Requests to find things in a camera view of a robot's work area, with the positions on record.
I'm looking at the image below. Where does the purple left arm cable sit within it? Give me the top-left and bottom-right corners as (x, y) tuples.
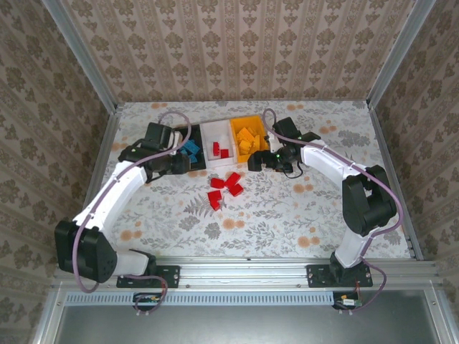
(72, 111), (192, 294)

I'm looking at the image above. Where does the aluminium frame post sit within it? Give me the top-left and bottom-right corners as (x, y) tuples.
(41, 0), (119, 112)
(367, 0), (437, 108)

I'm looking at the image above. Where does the yellow plastic bin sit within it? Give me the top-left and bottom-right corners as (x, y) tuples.
(229, 115), (270, 165)

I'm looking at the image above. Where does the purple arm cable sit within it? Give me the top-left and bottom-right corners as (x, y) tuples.
(262, 108), (405, 316)
(72, 111), (192, 294)

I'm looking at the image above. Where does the grey slotted cable duct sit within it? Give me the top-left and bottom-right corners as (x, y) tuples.
(66, 290), (336, 306)

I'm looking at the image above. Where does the aluminium mounting rail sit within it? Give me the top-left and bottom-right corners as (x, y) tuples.
(52, 256), (438, 291)

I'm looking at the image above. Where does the small controller board with wires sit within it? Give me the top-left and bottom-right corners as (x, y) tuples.
(333, 292), (363, 316)
(134, 292), (169, 316)

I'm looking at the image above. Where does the black plastic bin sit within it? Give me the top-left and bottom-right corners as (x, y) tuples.
(171, 123), (209, 171)

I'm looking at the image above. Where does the thin black right gripper cable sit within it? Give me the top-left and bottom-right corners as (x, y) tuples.
(285, 160), (305, 179)

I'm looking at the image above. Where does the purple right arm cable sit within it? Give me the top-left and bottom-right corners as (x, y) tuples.
(262, 108), (405, 316)

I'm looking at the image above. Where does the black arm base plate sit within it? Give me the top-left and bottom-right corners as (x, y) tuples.
(116, 264), (181, 290)
(306, 264), (374, 289)

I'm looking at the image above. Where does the floral table cover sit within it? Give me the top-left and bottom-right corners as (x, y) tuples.
(85, 101), (419, 259)

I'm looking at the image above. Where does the white plastic bin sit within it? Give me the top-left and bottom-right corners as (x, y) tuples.
(199, 120), (240, 168)

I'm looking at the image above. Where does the aluminium table side rail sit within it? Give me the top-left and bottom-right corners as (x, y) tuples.
(84, 103), (125, 212)
(367, 102), (424, 261)

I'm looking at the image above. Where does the grey metal panel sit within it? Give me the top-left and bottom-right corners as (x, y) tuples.
(53, 290), (444, 344)

